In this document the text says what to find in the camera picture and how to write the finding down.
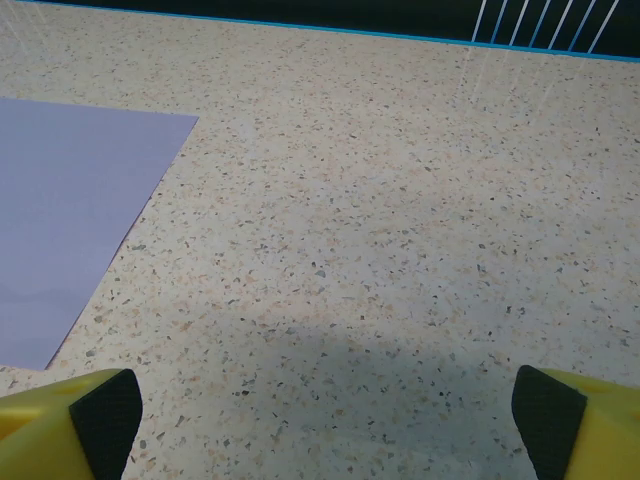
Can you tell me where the blue table edge strip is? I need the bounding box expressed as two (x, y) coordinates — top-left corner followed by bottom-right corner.
(14, 0), (640, 62)

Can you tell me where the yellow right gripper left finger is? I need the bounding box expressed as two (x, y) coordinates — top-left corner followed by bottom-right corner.
(0, 368), (144, 480)

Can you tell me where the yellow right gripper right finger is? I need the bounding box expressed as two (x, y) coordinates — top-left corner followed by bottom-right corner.
(510, 364), (640, 480)

